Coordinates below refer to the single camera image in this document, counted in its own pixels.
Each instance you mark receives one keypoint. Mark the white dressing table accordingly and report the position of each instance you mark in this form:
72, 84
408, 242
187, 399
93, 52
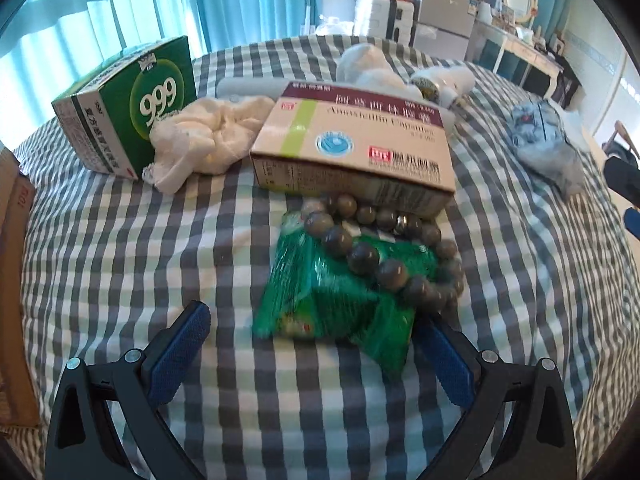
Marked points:
520, 52

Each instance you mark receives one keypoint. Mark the blue grey crumpled cloth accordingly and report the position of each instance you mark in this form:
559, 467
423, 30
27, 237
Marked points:
540, 145

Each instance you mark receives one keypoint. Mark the brown cardboard box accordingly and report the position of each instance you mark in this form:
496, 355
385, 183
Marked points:
12, 310

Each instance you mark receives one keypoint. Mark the green snack packet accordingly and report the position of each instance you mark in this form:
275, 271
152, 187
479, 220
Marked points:
340, 305

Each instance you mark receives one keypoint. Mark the green medicine box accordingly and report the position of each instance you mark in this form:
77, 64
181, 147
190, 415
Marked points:
160, 90

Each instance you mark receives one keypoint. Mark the large clear water jug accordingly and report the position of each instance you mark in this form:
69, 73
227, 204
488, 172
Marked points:
331, 23

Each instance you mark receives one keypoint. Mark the checked bed sheet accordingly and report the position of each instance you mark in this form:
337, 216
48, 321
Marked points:
150, 240

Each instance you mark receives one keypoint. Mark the white labelled bottle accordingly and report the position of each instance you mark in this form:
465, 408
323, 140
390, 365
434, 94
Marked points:
450, 80

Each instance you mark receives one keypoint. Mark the teal curtain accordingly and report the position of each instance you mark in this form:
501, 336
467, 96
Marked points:
125, 5

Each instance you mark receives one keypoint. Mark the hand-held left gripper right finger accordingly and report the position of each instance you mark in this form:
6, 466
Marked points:
447, 365

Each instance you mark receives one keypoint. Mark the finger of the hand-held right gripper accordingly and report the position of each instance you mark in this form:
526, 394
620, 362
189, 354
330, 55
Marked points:
622, 175

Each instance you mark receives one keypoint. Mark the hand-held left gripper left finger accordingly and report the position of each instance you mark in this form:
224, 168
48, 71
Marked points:
180, 350

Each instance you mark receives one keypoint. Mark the white crumpled cloth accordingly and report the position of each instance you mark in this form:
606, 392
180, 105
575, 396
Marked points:
210, 135

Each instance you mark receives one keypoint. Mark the white oblong plastic device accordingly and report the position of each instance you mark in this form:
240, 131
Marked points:
245, 87

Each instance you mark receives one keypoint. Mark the tan and maroon medicine box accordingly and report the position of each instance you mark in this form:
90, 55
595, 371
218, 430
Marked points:
350, 135

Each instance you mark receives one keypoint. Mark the silver mini fridge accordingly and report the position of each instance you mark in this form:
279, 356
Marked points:
445, 10

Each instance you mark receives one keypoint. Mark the white plush toy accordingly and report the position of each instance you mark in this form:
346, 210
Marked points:
365, 62

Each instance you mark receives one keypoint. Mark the white suitcase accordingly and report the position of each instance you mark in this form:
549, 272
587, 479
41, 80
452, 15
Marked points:
375, 15

